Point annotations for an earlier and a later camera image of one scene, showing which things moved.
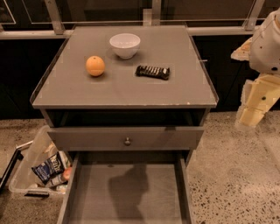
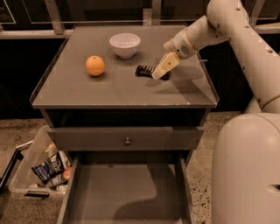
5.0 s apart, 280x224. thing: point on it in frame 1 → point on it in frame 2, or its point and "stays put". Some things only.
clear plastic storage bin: x=42 y=170 stays put
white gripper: x=266 y=51 → x=178 y=46
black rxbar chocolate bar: x=153 y=72 stays put
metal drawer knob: x=127 y=142 stays put
